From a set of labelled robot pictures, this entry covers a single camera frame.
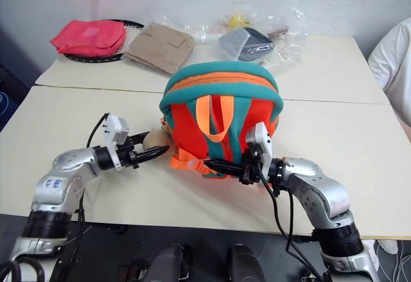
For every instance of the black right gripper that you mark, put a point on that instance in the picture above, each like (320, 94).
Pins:
(252, 169)

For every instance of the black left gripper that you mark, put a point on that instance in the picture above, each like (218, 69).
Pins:
(127, 155)

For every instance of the small beige box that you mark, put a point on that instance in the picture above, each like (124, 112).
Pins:
(155, 140)

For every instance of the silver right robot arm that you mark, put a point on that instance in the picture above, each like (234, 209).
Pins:
(321, 189)

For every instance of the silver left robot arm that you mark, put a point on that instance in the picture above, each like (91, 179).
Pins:
(61, 172)

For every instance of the orange and teal backpack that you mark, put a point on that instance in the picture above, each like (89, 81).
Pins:
(192, 124)

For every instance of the dark rounded shape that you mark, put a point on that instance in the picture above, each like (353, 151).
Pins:
(245, 264)
(170, 262)

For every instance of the brown cardboard sheets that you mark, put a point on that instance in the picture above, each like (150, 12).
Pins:
(160, 47)

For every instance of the red fabric pouch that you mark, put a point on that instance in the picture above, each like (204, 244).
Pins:
(88, 38)

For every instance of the grey case in plastic bag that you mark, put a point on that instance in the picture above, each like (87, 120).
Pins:
(247, 44)

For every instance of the clear crumpled plastic bag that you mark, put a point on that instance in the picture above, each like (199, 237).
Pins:
(289, 47)

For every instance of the blue object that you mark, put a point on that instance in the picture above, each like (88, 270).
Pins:
(5, 107)

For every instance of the brown wooden item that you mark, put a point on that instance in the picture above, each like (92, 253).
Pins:
(278, 32)

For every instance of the yellow toy in plastic bag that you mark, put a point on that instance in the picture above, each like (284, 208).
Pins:
(237, 20)

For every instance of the person in white clothing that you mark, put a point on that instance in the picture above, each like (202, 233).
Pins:
(393, 66)

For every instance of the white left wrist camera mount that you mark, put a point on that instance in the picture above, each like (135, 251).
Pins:
(115, 128)

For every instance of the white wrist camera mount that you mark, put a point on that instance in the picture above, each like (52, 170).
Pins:
(115, 128)
(261, 139)

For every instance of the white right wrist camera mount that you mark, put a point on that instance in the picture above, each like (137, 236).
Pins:
(261, 139)

